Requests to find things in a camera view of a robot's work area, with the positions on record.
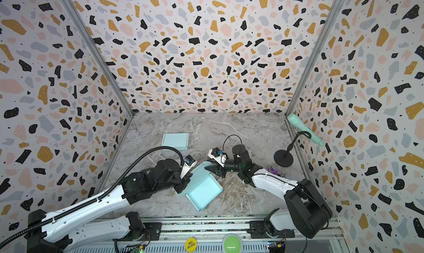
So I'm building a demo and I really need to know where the mint paper box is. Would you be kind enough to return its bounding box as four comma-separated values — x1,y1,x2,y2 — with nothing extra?
161,133,189,151

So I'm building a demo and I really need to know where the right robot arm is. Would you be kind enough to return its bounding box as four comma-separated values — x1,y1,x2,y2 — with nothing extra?
205,144,332,239

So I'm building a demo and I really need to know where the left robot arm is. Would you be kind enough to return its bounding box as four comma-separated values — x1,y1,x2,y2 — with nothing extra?
25,155,197,253

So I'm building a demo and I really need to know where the colourful small card box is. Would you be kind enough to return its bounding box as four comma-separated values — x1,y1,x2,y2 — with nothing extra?
267,166,279,175

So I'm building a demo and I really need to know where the mint green microphone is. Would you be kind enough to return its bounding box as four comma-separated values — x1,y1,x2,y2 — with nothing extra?
287,114,325,147

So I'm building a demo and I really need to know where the green round button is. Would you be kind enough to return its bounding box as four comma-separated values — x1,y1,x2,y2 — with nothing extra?
222,234,242,253

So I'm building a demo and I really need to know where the yellow round sticker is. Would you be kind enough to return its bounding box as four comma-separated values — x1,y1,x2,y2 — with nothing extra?
185,238,198,253

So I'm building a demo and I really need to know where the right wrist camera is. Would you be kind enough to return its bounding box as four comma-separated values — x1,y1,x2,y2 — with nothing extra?
208,148,228,167

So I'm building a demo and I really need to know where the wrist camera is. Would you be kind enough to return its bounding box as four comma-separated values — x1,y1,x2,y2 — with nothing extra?
180,155,197,179
208,148,228,167

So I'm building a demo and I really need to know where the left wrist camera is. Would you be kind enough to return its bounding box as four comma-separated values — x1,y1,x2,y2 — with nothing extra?
180,155,197,179

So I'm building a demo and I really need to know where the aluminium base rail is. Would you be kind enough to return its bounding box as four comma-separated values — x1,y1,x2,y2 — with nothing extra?
77,215,349,253

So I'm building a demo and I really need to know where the left black corrugated cable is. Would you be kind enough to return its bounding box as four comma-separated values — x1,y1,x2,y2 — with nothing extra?
0,146,184,250

